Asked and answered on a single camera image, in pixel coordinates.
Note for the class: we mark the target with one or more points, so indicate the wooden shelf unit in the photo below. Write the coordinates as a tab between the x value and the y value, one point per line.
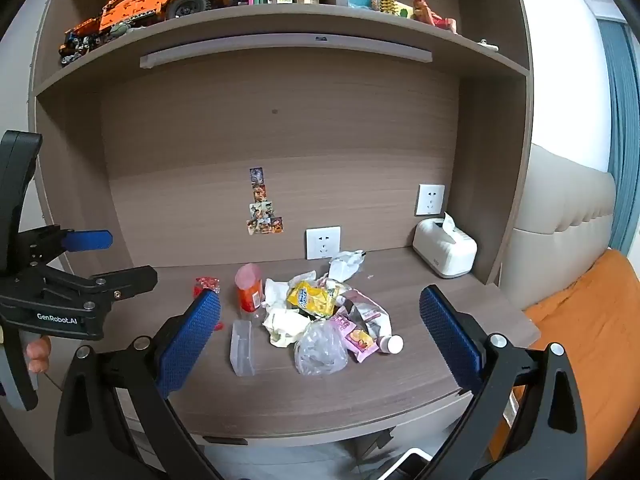
300	125

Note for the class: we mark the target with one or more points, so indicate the grey plush toy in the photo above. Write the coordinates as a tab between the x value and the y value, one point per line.
315	299

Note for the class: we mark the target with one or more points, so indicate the white crumpled wrapper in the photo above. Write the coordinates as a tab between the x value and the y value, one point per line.
345	265

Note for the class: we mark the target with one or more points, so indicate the small orange toy vehicle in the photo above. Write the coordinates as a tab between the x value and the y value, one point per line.
80	42

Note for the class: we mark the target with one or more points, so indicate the white tissue box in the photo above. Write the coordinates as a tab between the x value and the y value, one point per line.
445	255

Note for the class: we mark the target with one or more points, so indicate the pink snack packet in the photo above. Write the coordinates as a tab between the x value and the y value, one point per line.
357	340

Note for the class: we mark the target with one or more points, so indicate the small white bottle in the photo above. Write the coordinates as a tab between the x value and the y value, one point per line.
391	344

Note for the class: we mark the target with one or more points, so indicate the person's left hand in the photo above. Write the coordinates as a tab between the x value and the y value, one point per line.
37	355

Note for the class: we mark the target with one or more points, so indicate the silver white wrapper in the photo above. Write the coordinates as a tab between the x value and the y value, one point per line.
370	310

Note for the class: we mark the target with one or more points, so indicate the beige padded headboard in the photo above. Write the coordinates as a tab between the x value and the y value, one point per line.
560	200

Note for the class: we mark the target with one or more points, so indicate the white bin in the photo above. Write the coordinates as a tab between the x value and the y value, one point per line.
405	465

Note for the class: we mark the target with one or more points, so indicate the orange can with pink lid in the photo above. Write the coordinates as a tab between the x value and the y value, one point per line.
249	290

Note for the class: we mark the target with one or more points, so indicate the grey light bar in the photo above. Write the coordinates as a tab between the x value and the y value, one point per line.
285	46

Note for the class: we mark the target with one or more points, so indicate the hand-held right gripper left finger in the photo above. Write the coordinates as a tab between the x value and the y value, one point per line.
190	345

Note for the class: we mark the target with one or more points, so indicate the orange blanket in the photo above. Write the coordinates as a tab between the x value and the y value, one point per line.
590	320

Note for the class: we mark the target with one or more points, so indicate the red toy figure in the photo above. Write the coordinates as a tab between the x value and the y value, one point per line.
432	15

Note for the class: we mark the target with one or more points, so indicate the white tissue sheet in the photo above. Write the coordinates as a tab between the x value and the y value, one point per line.
448	222

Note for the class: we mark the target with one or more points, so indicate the crumpled cream paper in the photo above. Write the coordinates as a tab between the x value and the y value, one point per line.
285	327

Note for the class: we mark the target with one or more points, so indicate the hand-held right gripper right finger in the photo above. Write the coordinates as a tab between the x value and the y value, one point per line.
450	340

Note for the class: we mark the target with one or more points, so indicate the red and clear wrapper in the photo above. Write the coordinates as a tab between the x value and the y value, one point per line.
207	285

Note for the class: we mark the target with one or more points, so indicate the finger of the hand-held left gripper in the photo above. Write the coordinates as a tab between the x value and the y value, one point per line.
127	280
90	240

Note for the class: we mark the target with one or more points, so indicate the blue curtain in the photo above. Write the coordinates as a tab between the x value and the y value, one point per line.
625	135

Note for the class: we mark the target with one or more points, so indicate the small white toy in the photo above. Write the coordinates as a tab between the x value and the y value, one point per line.
487	45

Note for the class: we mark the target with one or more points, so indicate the clear plastic bag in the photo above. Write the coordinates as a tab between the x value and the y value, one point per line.
320	350

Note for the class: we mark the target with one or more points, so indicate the clear plastic box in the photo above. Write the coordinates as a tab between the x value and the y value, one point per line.
242	350

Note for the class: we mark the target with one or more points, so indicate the grey toy figure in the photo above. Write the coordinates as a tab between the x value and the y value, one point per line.
120	30

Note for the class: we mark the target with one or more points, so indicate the strip of colourful stickers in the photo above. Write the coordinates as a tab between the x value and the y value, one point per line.
261	210

